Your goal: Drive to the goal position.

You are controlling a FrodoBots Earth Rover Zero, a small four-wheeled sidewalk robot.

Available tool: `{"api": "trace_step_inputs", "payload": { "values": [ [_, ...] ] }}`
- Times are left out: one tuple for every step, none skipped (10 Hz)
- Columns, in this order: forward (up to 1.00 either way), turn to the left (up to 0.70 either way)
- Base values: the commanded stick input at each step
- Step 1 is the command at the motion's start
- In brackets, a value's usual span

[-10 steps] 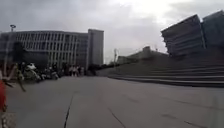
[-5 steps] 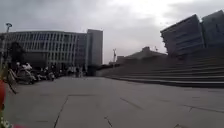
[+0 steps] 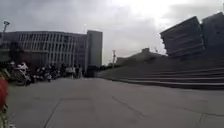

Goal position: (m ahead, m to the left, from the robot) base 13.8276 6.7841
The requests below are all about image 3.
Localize distant low building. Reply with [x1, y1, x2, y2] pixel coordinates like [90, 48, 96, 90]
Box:
[115, 47, 164, 66]

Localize group of people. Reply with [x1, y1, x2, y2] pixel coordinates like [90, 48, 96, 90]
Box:
[68, 64, 84, 80]

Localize large grey gridded building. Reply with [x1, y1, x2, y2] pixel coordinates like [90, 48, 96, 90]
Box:
[0, 29, 104, 75]

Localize wide grey concrete steps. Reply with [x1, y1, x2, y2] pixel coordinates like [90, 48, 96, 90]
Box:
[97, 57, 224, 91]

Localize row of parked motorcycles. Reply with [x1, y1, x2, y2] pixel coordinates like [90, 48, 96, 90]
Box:
[6, 61, 78, 87]

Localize dark slatted building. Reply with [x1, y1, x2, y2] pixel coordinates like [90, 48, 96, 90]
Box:
[159, 11, 224, 61]

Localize red object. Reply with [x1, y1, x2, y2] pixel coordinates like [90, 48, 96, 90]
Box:
[0, 77, 10, 111]

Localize street lamp pole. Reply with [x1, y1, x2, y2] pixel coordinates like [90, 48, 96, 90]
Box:
[1, 20, 11, 45]

